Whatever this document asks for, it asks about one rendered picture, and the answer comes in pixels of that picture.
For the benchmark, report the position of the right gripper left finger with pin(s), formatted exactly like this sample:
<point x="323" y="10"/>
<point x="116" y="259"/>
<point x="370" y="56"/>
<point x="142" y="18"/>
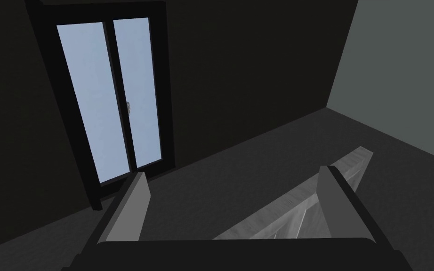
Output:
<point x="128" y="214"/>

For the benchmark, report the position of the black framed glass door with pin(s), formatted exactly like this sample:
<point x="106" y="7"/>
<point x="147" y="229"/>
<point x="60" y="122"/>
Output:
<point x="100" y="98"/>

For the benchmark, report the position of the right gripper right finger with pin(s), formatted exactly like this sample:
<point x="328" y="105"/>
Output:
<point x="339" y="207"/>

